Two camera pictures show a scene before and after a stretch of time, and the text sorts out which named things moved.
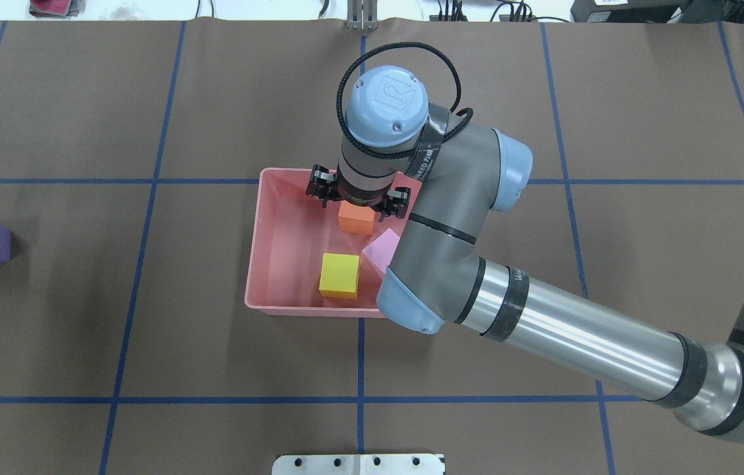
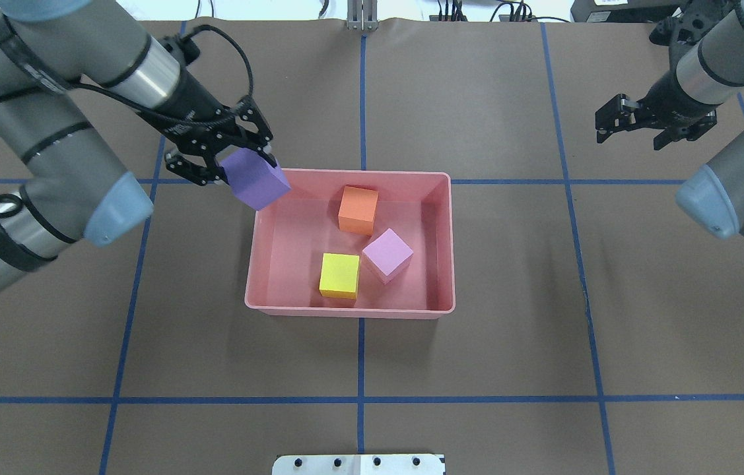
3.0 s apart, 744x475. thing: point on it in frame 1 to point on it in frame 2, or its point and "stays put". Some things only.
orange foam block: (352, 217) stays put
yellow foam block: (339, 276) stays put
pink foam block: (381, 249) stays put
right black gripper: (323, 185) to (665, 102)
